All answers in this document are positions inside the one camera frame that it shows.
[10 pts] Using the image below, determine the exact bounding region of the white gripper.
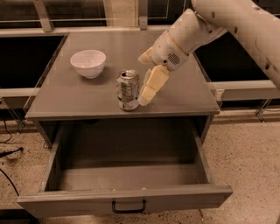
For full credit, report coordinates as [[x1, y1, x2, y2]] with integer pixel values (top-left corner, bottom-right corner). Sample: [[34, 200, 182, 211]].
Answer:
[[137, 31, 189, 106]]

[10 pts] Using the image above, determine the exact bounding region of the silver 7up soda can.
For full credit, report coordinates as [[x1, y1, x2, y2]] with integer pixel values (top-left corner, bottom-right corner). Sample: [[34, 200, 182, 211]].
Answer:
[[116, 70, 139, 111]]

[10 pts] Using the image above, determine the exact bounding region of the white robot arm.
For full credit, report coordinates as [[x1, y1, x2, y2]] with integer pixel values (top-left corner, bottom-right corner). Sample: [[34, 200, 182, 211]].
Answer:
[[138, 0, 280, 106]]

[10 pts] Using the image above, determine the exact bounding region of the open grey top drawer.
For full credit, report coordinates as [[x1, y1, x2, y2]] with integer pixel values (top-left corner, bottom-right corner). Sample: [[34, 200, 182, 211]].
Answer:
[[17, 117, 233, 218]]

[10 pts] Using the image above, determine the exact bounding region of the white ceramic bowl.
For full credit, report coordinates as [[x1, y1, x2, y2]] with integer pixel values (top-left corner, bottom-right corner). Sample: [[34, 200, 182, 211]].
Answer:
[[70, 50, 107, 79]]

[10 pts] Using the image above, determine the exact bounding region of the grey cabinet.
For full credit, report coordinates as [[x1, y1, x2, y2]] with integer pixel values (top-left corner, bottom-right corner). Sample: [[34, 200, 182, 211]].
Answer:
[[26, 31, 219, 144]]

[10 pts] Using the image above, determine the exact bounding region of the metal window railing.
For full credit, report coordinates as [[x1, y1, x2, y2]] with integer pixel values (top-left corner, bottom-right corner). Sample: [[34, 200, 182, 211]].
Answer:
[[0, 0, 280, 38]]

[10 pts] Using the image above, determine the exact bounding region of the black drawer handle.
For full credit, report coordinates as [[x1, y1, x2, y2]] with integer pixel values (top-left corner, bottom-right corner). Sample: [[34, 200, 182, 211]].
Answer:
[[111, 199, 146, 214]]

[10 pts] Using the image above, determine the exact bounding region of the black floor cable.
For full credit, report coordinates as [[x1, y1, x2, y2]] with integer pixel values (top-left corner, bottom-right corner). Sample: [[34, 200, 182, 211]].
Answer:
[[0, 113, 25, 197]]

